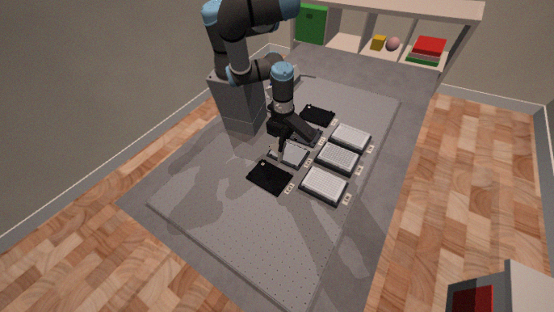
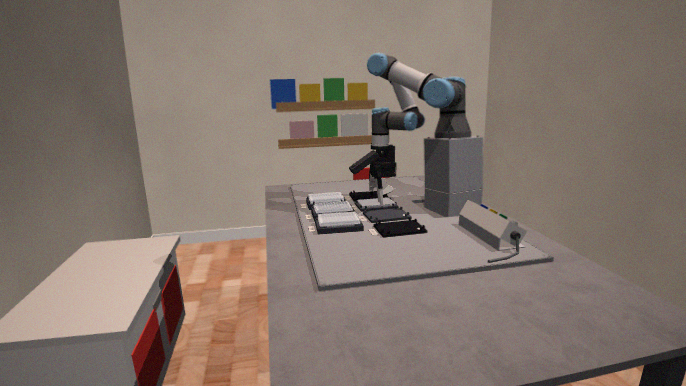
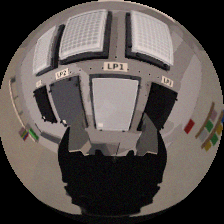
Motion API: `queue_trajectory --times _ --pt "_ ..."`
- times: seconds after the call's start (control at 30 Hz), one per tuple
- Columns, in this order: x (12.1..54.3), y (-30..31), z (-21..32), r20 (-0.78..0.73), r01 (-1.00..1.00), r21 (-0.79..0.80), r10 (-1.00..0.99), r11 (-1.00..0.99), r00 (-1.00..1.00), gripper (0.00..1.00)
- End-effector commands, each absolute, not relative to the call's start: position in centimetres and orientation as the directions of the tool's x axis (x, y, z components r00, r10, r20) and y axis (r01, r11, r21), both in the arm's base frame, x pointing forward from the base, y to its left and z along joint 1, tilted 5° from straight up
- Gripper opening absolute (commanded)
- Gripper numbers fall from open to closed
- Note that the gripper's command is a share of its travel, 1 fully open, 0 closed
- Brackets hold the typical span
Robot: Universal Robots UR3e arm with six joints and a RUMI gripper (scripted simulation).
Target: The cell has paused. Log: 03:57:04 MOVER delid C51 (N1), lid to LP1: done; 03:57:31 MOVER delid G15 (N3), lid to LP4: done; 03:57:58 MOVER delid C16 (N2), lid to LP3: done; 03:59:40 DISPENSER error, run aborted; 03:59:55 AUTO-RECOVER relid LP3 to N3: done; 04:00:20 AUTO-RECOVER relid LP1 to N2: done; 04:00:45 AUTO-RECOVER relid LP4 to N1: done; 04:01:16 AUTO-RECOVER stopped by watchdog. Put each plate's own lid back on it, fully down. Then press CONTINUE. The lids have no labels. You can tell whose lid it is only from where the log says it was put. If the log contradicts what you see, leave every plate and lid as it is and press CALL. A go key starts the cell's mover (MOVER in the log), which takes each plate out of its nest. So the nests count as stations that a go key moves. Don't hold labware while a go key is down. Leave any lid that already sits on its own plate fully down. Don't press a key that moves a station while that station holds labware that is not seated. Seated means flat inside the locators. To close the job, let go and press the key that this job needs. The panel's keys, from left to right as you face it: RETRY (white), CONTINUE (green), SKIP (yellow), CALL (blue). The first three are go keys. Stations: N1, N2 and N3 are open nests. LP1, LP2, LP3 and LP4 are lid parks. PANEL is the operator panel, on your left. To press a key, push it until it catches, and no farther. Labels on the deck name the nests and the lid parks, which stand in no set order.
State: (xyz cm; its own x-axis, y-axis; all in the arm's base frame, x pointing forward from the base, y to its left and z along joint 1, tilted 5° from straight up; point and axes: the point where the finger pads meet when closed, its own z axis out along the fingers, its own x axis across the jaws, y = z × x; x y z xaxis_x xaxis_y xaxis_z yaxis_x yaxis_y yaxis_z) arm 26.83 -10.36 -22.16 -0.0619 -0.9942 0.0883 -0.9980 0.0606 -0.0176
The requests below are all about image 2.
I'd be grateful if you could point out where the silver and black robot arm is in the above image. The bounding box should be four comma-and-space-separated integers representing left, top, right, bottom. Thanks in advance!
349, 53, 471, 174

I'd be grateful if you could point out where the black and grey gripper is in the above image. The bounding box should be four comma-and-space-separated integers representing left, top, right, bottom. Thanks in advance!
369, 145, 396, 206

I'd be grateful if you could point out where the grey operator panel with coloured keys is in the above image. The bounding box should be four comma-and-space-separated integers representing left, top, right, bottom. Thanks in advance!
459, 200, 527, 263

